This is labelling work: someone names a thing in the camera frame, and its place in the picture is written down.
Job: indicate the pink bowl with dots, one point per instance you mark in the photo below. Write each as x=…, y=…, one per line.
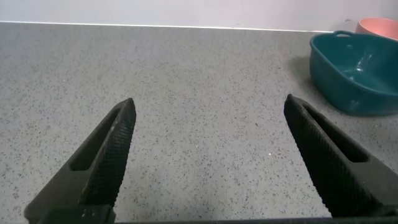
x=377, y=27

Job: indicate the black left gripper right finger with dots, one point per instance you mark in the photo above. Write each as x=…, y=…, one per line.
x=339, y=174

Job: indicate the teal plastic basin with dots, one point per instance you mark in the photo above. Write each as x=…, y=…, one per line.
x=339, y=77

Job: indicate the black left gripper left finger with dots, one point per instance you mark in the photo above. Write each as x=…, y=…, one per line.
x=93, y=168

